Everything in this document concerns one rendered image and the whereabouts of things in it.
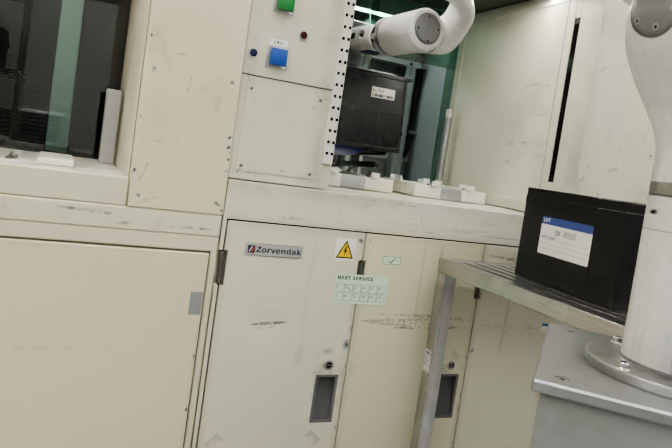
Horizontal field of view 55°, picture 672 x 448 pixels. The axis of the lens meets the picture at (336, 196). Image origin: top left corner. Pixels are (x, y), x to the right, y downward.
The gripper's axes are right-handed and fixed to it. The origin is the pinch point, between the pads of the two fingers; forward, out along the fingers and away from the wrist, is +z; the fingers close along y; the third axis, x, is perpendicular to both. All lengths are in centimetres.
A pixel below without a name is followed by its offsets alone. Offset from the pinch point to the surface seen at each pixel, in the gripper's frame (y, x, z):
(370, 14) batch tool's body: 13.1, 12.7, 18.7
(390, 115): 6.4, -16.4, -11.3
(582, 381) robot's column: -21, -46, -99
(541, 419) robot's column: -24, -49, -99
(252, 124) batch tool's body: -32.4, -24.1, -28.1
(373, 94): 1.3, -12.3, -10.8
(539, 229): 18, -36, -52
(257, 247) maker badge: -28, -47, -29
